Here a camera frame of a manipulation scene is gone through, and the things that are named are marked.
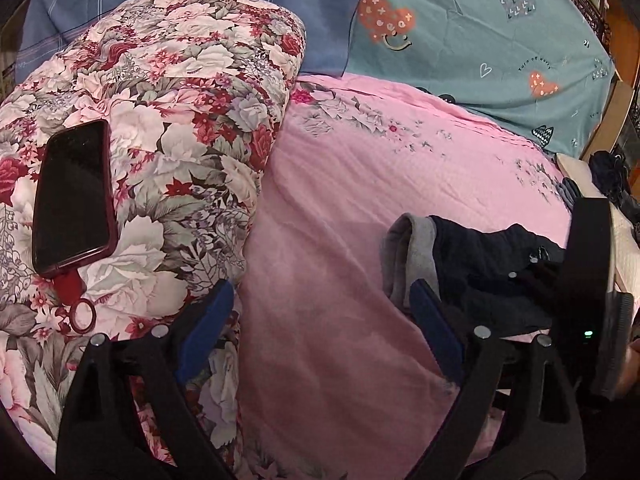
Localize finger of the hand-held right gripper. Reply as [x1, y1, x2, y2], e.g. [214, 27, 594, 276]
[502, 247, 571, 306]

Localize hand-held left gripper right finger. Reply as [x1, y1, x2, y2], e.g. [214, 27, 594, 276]
[400, 279, 588, 480]

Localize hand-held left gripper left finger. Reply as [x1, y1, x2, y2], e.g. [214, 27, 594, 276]
[55, 280, 236, 480]

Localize navy pants with grey waistband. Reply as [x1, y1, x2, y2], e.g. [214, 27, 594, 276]
[382, 212, 573, 336]

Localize person's right hand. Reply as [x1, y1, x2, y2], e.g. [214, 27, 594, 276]
[616, 339, 640, 397]

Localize white quilted pillow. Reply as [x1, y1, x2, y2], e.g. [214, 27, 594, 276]
[555, 152, 640, 296]

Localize folded grey green clothes stack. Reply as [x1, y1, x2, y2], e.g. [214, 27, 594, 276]
[555, 177, 583, 211]

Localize pink floral bed sheet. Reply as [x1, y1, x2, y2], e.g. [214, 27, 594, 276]
[235, 72, 591, 480]

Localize dark clothes pile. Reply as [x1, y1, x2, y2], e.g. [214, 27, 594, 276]
[587, 150, 640, 221]

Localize black smartphone in red case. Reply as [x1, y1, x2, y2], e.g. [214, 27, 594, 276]
[31, 119, 120, 277]

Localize red floral quilt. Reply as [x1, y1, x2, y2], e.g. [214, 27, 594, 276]
[0, 0, 307, 480]

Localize teal heart printed cloth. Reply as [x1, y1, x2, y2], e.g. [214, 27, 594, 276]
[345, 0, 616, 158]

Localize red phone ring strap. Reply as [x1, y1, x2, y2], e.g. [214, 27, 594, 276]
[50, 272, 97, 335]

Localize wooden bed frame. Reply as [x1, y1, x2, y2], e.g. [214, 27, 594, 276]
[580, 5, 638, 161]

